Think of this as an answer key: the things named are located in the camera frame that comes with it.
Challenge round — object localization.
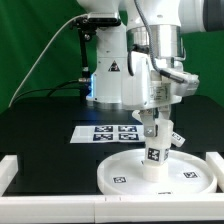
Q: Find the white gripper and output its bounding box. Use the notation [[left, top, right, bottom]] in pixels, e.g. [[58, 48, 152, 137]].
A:
[[121, 51, 182, 137]]

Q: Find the white round table top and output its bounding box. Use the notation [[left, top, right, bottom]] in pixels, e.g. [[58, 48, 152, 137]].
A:
[[97, 149, 217, 195]]

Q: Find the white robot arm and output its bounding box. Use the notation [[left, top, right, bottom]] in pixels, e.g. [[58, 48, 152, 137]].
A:
[[78, 0, 224, 137]]

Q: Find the white cross-shaped table base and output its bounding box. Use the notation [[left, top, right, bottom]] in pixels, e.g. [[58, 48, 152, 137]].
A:
[[132, 110, 185, 147]]

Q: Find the white marker sheet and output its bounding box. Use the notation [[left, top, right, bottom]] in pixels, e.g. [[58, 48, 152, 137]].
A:
[[70, 125, 145, 143]]

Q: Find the white right fence block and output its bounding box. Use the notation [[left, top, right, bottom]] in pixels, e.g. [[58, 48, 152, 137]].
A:
[[206, 152, 224, 193]]

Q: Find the white fence block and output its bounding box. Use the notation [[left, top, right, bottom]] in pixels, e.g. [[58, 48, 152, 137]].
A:
[[206, 152, 224, 193], [0, 155, 18, 197]]

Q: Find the white left fence block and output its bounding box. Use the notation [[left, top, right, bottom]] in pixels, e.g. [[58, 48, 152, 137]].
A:
[[0, 155, 18, 197]]

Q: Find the grey braided cable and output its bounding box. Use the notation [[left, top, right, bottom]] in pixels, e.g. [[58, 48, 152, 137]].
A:
[[133, 0, 186, 84]]

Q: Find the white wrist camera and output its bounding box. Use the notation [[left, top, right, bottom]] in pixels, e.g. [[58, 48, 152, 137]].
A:
[[159, 68, 200, 97]]

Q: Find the white front fence rail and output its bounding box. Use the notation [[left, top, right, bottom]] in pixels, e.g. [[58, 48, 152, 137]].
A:
[[0, 193, 224, 224]]

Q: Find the black cable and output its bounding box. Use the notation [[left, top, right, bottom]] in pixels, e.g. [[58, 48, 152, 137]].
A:
[[8, 78, 92, 107]]

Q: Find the white cable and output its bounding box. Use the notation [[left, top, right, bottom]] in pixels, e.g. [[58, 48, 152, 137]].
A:
[[7, 13, 88, 108]]

